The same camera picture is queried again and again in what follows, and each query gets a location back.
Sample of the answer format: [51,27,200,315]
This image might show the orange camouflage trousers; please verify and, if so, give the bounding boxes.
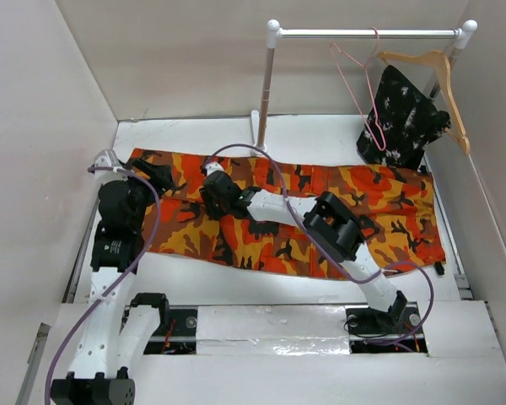
[132,148,446,279]

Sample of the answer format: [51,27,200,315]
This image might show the wooden clothes hanger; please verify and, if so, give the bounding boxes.
[377,50,471,156]

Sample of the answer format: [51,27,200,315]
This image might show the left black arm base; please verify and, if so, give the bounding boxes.
[143,307,197,355]

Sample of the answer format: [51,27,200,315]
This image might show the white metal clothes rack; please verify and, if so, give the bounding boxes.
[250,19,480,170]

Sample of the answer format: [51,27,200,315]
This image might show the pink wire hanger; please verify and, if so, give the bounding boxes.
[329,27,387,152]

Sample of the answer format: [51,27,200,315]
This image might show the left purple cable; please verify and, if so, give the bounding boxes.
[44,165,163,405]

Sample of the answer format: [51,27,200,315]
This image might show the purple cable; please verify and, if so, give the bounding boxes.
[202,143,435,349]
[44,165,163,405]

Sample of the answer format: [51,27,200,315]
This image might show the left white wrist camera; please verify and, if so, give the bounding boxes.
[92,149,123,170]

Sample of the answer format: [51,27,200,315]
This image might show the black white patterned garment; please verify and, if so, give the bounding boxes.
[357,65,451,170]

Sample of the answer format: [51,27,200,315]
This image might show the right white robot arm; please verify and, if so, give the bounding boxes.
[201,164,407,332]

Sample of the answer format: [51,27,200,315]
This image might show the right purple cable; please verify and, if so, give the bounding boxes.
[202,143,435,349]

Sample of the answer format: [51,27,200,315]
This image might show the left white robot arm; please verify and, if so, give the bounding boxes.
[44,158,175,404]

